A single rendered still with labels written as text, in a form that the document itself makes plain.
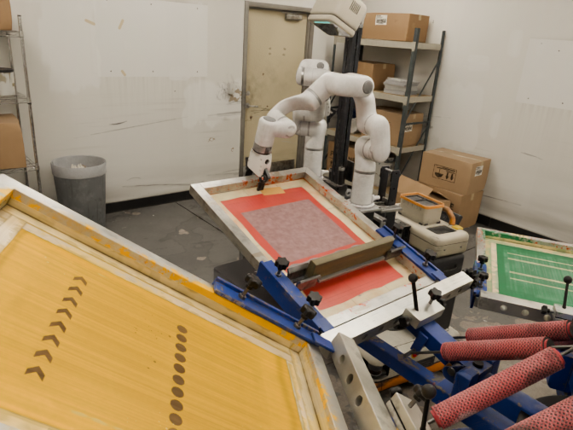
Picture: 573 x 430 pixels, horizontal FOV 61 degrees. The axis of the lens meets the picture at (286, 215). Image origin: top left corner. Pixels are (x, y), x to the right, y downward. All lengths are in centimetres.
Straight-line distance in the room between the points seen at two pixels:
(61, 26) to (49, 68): 37
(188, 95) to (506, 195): 352
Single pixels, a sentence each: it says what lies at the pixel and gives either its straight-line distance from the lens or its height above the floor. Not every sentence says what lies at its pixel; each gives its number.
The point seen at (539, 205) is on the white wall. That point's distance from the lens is 548.
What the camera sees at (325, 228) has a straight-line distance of 187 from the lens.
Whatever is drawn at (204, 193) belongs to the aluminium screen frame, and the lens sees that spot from 182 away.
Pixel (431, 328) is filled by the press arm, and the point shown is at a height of 107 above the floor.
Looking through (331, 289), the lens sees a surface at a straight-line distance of 160.
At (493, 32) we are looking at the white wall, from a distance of 565.
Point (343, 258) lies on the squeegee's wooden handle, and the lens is 158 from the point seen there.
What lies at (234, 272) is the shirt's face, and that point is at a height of 95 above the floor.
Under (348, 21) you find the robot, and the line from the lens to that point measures 217.
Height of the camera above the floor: 185
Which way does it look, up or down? 21 degrees down
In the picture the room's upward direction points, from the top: 4 degrees clockwise
